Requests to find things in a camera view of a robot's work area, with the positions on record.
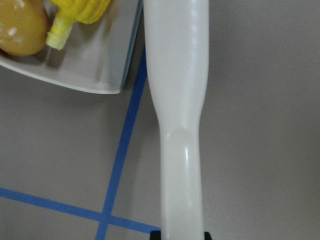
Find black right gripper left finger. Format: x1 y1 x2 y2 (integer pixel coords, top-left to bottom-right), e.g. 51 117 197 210
149 231 162 240

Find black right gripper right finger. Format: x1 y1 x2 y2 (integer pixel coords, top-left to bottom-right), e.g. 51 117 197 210
204 231 212 240

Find beige plastic dustpan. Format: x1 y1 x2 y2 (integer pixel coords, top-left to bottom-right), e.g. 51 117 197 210
0 0 143 95

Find beige hand brush black bristles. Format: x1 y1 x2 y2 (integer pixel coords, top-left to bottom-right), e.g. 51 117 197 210
143 0 210 240

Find yellow toy corn cob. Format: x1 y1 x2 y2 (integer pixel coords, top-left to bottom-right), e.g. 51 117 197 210
45 0 110 51

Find brown toy potato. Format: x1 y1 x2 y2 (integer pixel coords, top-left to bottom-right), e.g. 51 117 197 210
0 0 49 56

